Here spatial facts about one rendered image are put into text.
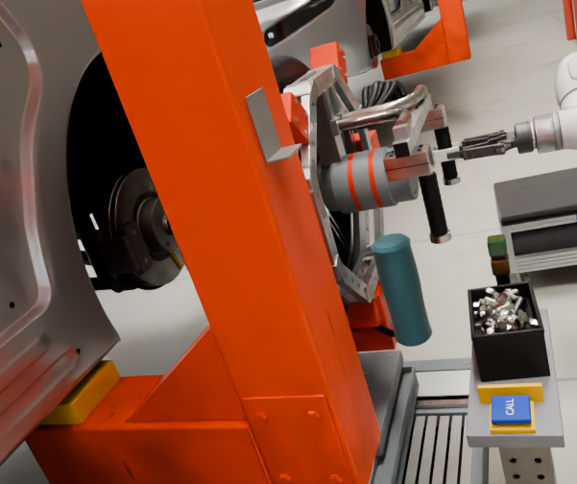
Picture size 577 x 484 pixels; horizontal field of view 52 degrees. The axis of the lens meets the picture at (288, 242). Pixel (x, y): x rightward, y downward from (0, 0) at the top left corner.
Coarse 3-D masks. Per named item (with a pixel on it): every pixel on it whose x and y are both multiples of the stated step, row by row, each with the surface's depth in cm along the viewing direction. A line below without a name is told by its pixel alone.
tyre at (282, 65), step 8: (280, 56) 136; (288, 56) 140; (272, 64) 129; (280, 64) 132; (288, 64) 137; (296, 64) 141; (304, 64) 148; (280, 72) 132; (288, 72) 136; (296, 72) 140; (304, 72) 146; (280, 80) 131; (288, 80) 135; (296, 80) 140; (280, 88) 130; (344, 144) 169; (352, 248) 164; (352, 256) 162; (352, 264) 161; (344, 304) 150
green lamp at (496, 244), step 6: (498, 234) 137; (492, 240) 135; (498, 240) 134; (504, 240) 134; (492, 246) 135; (498, 246) 135; (504, 246) 134; (492, 252) 136; (498, 252) 135; (504, 252) 135
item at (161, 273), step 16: (128, 176) 151; (144, 176) 157; (112, 192) 148; (128, 192) 150; (144, 192) 156; (112, 208) 147; (128, 208) 149; (144, 208) 152; (160, 208) 154; (112, 224) 146; (144, 224) 151; (160, 224) 153; (144, 240) 152; (160, 240) 152; (160, 256) 159; (160, 272) 158; (176, 272) 165
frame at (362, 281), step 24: (312, 72) 139; (336, 72) 141; (312, 96) 123; (312, 120) 121; (312, 144) 121; (312, 168) 117; (312, 192) 116; (360, 216) 164; (360, 240) 162; (336, 264) 122; (360, 264) 154; (360, 288) 136
